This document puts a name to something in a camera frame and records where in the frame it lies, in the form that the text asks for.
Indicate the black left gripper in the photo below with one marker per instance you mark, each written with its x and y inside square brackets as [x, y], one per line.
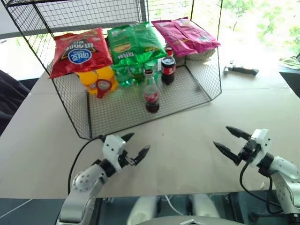
[125, 159]

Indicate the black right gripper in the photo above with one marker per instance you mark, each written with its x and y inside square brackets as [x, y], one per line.
[249, 151]

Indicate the glass cola bottle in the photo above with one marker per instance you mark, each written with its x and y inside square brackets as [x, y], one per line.
[152, 98]

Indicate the red bottle opener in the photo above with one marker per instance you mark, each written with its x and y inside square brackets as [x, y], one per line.
[103, 85]

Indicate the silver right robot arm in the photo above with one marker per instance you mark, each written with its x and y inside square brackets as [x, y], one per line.
[284, 178]

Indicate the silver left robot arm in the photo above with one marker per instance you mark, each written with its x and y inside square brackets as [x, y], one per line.
[82, 185]

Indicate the green soda bottle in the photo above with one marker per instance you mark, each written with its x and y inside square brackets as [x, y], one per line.
[152, 65]
[120, 76]
[136, 72]

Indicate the orange soda bottle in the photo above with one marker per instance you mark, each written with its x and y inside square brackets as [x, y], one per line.
[87, 80]
[106, 73]

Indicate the plastic cola bottle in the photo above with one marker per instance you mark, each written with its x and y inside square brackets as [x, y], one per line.
[168, 68]

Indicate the white left robot leg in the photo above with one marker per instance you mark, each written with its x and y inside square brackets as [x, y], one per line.
[145, 208]

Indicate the white robot leg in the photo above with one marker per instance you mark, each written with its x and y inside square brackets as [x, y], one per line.
[145, 208]
[204, 206]

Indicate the white right robot leg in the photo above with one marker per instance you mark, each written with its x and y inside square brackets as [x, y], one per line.
[204, 206]

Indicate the dark side table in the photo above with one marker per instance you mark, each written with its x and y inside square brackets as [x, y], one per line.
[293, 79]

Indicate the grey robot torso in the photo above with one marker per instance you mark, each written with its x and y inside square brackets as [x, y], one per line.
[187, 221]

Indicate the pale green cloth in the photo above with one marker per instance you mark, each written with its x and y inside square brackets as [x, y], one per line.
[289, 61]

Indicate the green chip bag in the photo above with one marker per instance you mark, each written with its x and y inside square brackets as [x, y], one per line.
[147, 39]
[119, 44]

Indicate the red chip bag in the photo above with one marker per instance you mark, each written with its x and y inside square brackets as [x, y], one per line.
[79, 54]

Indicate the pink chip bag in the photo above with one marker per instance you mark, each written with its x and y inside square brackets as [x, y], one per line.
[168, 35]
[199, 37]

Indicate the dark chair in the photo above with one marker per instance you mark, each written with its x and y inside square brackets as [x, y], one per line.
[10, 93]

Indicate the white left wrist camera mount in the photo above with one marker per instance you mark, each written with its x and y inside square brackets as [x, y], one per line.
[112, 147]

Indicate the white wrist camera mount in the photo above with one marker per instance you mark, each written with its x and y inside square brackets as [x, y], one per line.
[112, 147]
[263, 143]

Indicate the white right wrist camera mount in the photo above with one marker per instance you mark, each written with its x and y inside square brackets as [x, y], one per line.
[263, 143]

